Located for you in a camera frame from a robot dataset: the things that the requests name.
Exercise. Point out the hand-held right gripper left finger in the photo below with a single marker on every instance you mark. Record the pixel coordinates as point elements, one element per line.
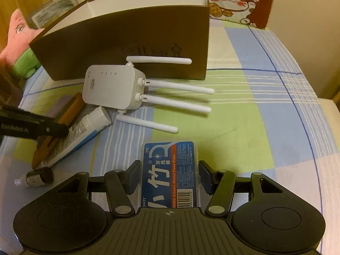
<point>134,176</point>

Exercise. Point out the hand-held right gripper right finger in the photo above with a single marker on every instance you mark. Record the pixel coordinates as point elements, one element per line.
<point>206,178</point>

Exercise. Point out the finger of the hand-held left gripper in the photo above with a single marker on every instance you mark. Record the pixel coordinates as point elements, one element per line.
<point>53,130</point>
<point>26,113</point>

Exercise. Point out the clear blue-label floss pick box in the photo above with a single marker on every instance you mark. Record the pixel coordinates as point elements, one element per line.
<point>164,175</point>

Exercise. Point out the white blue toothpaste tube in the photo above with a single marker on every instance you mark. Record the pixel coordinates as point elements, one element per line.
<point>87,126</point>

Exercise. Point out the brown cardboard storage box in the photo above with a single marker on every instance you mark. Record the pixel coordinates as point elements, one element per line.
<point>106,45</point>

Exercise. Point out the orange and black device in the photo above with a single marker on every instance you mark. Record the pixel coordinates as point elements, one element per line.
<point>74,106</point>

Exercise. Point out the small dark dropper bottle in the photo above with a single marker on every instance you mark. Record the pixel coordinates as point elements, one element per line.
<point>37,177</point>

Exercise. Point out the checked bedsheet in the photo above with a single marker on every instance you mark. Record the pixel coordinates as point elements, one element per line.
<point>239,138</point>

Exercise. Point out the white router with antennas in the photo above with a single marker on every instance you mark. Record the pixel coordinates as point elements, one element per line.
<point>106,87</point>

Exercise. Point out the pink starfish plush toy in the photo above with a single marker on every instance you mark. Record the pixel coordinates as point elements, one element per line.
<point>16,37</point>

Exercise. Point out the framed picture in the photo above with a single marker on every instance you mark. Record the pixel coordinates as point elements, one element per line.
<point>55,8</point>

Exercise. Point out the red cat-print cushion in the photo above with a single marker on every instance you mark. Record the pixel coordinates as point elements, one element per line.
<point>239,2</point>

